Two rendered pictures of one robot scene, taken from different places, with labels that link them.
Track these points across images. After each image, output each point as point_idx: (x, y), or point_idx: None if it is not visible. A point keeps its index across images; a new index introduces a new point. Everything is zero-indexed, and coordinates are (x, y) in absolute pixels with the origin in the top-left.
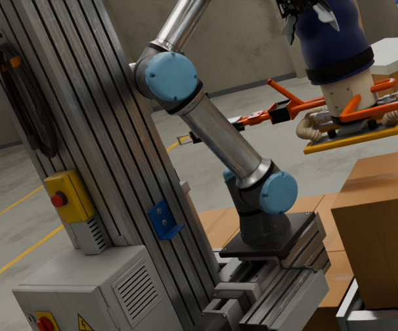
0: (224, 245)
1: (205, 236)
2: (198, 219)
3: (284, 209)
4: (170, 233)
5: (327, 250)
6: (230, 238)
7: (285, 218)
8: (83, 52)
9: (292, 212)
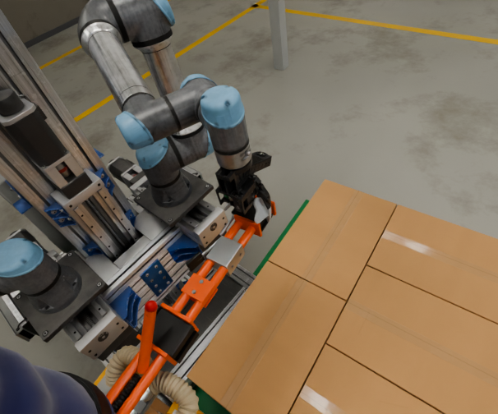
0: (397, 281)
1: (91, 237)
2: (81, 227)
3: None
4: (20, 204)
5: (300, 396)
6: (415, 288)
7: (34, 306)
8: None
9: (452, 379)
